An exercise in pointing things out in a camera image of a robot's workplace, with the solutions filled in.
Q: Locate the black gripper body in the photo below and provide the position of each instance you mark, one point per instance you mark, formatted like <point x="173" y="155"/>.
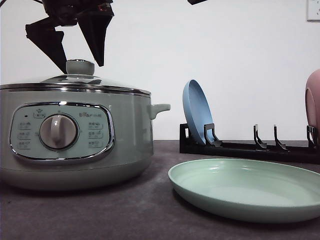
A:
<point x="195" y="2"/>
<point x="66" y="12"/>

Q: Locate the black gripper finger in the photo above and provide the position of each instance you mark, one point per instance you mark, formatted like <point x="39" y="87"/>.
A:
<point x="93" y="27"/>
<point x="50" y="41"/>

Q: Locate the glass steamer lid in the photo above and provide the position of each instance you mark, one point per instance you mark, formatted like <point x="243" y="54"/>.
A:
<point x="80" y="76"/>

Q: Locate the green plate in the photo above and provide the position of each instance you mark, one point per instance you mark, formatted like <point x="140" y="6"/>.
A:
<point x="249" y="190"/>

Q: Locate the blue plate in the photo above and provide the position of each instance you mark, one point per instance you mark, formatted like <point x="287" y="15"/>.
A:
<point x="198" y="110"/>

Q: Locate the green electric steamer pot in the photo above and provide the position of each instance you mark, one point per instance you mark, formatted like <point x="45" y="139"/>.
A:
<point x="75" y="140"/>

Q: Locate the pink plate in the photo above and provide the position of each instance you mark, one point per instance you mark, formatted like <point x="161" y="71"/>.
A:
<point x="312" y="108"/>

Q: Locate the black dish rack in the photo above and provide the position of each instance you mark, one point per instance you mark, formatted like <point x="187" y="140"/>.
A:
<point x="259" y="150"/>

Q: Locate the right white wall socket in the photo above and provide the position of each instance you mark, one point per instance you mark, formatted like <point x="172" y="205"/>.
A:
<point x="312" y="12"/>

